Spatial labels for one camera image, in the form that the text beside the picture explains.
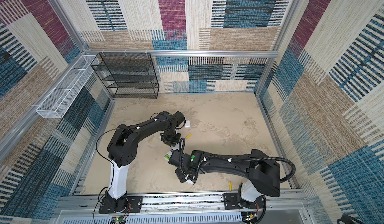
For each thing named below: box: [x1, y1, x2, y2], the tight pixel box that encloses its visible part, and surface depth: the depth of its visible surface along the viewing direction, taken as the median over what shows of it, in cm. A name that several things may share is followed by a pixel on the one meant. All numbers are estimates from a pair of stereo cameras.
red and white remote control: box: [163, 149, 173, 163], surface depth 89 cm
